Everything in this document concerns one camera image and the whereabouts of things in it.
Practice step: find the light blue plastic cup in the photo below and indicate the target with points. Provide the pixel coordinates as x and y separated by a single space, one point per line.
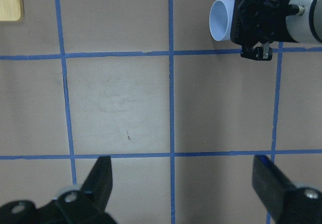
220 19

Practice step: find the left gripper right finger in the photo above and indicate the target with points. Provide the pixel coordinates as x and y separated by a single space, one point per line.
286 201

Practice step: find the wooden mug tree stand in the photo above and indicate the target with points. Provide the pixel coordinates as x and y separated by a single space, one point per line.
12 10

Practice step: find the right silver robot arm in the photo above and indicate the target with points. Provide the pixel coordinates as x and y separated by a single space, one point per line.
305 26

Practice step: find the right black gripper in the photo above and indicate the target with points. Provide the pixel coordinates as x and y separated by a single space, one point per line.
260 21

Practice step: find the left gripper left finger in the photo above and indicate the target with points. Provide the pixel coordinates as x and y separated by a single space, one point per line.
97 187

